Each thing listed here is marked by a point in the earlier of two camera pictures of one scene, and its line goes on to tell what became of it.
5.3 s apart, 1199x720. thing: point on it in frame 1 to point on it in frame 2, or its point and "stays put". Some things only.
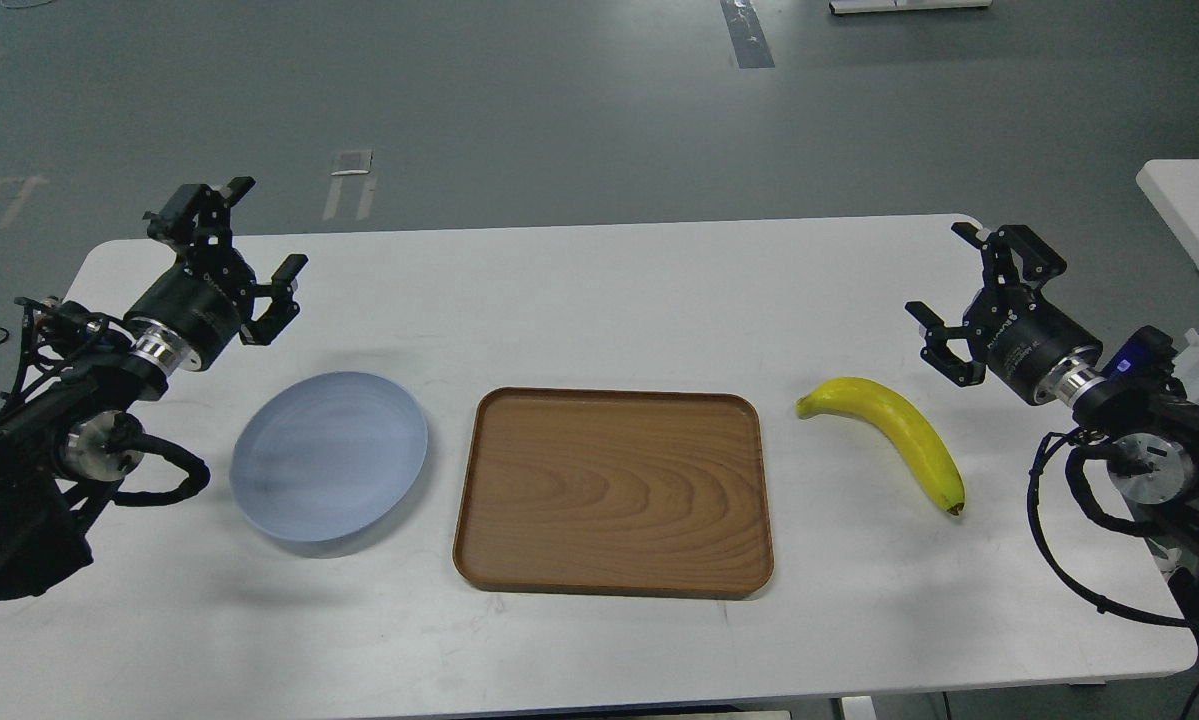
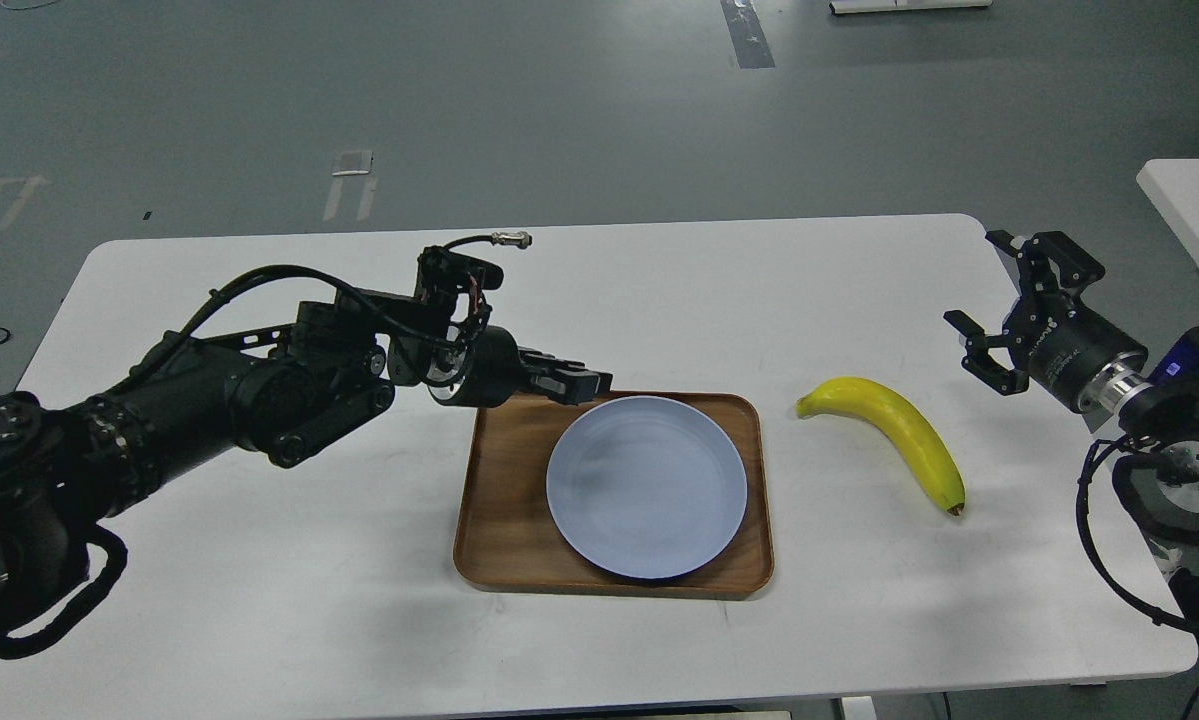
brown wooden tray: [604, 492] stays put
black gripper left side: [194, 313] to [492, 372]
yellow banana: [879, 406] stays put
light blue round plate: [327, 456] to [646, 487]
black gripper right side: [1020, 333] to [1050, 334]
